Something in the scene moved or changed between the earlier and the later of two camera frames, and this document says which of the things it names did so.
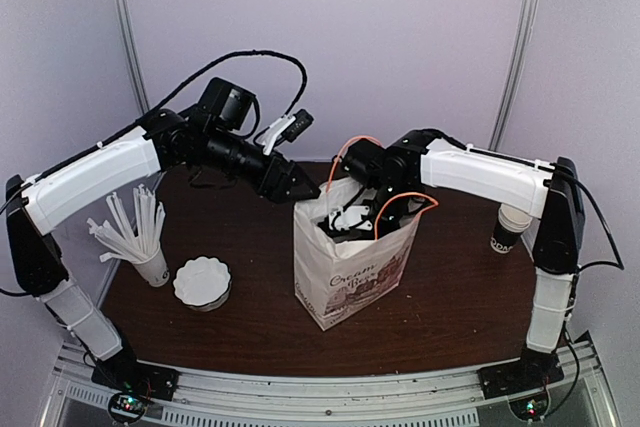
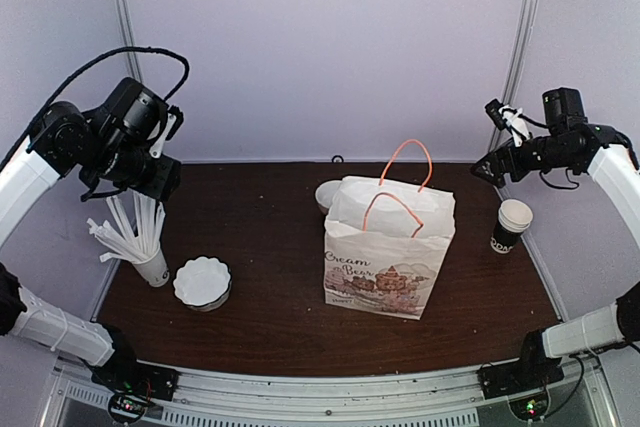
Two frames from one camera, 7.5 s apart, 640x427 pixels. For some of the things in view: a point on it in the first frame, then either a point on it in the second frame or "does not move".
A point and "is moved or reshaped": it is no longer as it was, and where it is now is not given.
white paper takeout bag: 336,279 is moved or reshaped
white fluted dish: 202,283 does not move
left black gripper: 275,188 to 161,184
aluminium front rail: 448,398 does not move
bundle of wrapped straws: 129,245 does not move
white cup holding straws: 155,268 does not move
